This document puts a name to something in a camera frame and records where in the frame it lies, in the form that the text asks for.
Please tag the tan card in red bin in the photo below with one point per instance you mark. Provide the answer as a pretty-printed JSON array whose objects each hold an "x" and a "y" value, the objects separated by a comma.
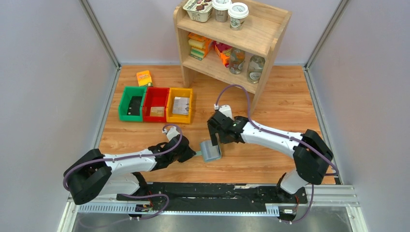
[{"x": 157, "y": 111}]

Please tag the black item in green bin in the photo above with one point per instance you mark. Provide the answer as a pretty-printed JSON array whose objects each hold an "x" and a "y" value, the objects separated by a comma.
[{"x": 134, "y": 107}]

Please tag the teal card holder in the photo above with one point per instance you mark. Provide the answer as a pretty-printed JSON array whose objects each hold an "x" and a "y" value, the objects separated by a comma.
[{"x": 209, "y": 152}]

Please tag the orange yellow snack box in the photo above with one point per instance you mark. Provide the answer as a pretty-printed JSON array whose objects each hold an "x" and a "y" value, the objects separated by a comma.
[{"x": 144, "y": 79}]

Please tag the orange red snack box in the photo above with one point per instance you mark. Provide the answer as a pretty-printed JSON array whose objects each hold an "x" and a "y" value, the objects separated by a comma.
[{"x": 223, "y": 51}]

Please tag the red plastic bin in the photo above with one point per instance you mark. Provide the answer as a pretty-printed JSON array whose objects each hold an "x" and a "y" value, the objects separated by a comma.
[{"x": 155, "y": 96}]

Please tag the right clear glass bottle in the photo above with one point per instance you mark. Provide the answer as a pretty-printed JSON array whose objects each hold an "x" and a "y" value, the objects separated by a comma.
[{"x": 255, "y": 68}]

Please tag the white packet in yellow bin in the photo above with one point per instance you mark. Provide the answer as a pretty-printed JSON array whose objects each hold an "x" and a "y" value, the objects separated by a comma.
[{"x": 181, "y": 106}]

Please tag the aluminium frame rail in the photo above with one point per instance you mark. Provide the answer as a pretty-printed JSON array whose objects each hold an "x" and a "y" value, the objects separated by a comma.
[{"x": 330, "y": 208}]

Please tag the left clear glass bottle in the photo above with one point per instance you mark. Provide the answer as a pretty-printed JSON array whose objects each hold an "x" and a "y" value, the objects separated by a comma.
[{"x": 237, "y": 60}]

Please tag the coffee cup white lid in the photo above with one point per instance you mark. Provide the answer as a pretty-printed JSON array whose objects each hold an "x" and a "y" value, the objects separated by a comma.
[
  {"x": 221, "y": 9},
  {"x": 237, "y": 12}
]

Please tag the left coffee cup white lid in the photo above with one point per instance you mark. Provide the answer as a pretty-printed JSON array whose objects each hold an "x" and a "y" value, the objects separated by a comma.
[{"x": 221, "y": 9}]

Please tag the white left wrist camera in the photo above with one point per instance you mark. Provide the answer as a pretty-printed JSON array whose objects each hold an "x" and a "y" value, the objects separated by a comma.
[{"x": 172, "y": 132}]

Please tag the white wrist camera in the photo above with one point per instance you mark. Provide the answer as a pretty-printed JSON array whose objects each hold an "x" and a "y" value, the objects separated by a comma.
[
  {"x": 224, "y": 109},
  {"x": 172, "y": 132}
]

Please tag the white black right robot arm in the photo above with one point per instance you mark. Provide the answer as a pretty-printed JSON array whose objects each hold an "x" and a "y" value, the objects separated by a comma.
[{"x": 311, "y": 155}]

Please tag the green plastic bin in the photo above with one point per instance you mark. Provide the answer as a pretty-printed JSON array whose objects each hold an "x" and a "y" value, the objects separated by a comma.
[{"x": 128, "y": 92}]

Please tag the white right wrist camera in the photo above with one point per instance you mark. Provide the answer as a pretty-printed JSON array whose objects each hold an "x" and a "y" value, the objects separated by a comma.
[{"x": 224, "y": 109}]

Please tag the stack of sponges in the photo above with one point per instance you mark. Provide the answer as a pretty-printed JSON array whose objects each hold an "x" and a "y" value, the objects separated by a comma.
[{"x": 200, "y": 45}]

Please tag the clear glass bottle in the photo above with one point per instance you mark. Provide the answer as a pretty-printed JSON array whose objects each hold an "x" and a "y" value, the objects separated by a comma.
[
  {"x": 255, "y": 68},
  {"x": 237, "y": 60}
]

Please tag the yellow plastic bin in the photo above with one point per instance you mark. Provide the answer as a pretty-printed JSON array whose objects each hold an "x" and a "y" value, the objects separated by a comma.
[{"x": 179, "y": 92}]

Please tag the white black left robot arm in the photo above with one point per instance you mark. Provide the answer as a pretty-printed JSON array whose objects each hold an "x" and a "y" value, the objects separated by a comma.
[{"x": 88, "y": 177}]

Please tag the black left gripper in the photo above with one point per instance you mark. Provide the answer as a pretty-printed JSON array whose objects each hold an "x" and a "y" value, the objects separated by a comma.
[{"x": 186, "y": 153}]

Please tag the wooden shelf unit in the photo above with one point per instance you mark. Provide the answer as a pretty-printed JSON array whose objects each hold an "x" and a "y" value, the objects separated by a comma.
[{"x": 262, "y": 34}]

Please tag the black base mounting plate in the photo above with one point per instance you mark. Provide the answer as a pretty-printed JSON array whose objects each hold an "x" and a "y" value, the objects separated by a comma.
[{"x": 220, "y": 198}]

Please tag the right coffee cup white lid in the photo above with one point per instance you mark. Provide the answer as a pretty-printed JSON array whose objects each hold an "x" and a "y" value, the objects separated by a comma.
[{"x": 237, "y": 12}]

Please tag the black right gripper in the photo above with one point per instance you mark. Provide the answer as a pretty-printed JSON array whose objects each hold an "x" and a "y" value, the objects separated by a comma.
[{"x": 216, "y": 124}]

